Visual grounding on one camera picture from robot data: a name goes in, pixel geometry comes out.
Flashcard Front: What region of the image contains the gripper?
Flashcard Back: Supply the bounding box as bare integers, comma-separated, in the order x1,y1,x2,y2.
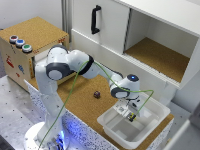
115,97,139,118

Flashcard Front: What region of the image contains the yellow block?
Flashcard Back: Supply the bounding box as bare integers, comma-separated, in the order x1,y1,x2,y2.
129,113,137,122

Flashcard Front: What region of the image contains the purple block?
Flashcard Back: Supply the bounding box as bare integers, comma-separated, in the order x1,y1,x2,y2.
93,90,101,99

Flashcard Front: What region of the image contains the white plastic box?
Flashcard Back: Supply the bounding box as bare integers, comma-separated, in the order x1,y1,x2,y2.
96,91,172,150

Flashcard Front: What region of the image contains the white sliding door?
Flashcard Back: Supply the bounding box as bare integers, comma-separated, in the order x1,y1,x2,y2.
71,0,131,56

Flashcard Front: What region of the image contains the white cabinet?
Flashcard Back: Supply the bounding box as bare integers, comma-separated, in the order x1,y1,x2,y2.
69,0,200,108

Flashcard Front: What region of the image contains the green button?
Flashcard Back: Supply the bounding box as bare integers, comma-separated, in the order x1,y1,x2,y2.
21,43,34,54

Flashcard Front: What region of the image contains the blue button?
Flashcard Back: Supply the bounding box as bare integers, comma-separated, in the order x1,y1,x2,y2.
15,38,26,49

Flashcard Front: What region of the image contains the red button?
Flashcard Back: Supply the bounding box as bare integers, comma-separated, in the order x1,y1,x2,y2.
9,34,19,45

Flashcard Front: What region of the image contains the green cable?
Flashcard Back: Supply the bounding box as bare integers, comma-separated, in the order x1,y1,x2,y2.
37,59,156,150

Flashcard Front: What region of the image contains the black door handle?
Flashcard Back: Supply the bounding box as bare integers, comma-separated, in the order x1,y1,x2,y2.
90,4,103,36

